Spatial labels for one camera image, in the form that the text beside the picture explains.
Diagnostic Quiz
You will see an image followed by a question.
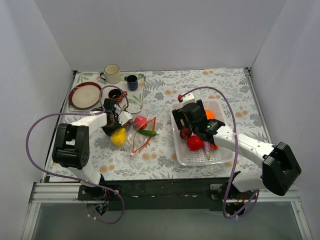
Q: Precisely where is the fake watermelon slice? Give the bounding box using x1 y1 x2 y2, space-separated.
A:
210 143 219 151

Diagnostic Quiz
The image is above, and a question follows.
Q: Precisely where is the fake dark beet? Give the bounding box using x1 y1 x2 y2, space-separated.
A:
179 127 193 140

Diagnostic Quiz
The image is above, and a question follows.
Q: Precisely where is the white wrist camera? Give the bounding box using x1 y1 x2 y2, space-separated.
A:
178 93 196 105
117 111 133 127

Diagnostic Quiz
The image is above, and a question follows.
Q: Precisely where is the orange patterned cup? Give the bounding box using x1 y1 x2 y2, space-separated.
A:
108 88 128 103

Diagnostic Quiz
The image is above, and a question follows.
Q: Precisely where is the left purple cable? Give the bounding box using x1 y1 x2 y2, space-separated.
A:
25 85 130 224

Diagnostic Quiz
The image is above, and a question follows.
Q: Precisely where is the fake red apple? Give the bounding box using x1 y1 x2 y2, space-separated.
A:
186 135 204 152

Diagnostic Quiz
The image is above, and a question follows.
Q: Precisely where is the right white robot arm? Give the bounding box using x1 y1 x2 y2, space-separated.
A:
171 100 302 199

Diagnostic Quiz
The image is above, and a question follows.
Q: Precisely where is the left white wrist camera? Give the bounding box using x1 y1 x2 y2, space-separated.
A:
117 111 133 127

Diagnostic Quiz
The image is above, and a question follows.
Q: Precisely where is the dark blue cup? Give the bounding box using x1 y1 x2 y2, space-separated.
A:
124 74 138 91

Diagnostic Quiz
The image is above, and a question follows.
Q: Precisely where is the fake green chili pepper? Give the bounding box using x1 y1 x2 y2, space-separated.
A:
138 129 159 137

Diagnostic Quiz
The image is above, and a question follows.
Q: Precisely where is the fake orange half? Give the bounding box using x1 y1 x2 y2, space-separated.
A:
205 109 215 120

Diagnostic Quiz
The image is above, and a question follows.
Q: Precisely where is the cream enamel mug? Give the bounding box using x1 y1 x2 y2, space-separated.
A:
100 64 121 85

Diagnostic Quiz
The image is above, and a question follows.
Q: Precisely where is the floral serving tray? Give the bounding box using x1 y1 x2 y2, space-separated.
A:
66 71 147 114

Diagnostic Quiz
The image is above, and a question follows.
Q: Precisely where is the fake yellow lemon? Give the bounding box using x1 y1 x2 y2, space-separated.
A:
110 127 126 146

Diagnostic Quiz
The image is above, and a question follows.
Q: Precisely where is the fake purple eggplant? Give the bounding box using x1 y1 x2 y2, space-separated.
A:
203 141 211 160

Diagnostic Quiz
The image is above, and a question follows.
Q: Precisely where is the red rimmed plate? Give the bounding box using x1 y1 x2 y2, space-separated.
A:
68 81 102 110

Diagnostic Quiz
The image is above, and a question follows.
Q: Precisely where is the clear zip top bag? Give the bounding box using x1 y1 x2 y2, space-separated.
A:
124 115 157 157

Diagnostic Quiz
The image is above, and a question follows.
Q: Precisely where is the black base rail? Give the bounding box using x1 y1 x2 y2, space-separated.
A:
77 176 270 212

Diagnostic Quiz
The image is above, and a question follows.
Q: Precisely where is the white plastic basket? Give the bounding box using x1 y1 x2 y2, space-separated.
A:
170 99 235 167

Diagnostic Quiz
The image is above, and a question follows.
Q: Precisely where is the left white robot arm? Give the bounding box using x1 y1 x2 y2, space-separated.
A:
52 99 133 200

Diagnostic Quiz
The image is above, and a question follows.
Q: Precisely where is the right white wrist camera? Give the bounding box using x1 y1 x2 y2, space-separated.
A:
178 93 196 105

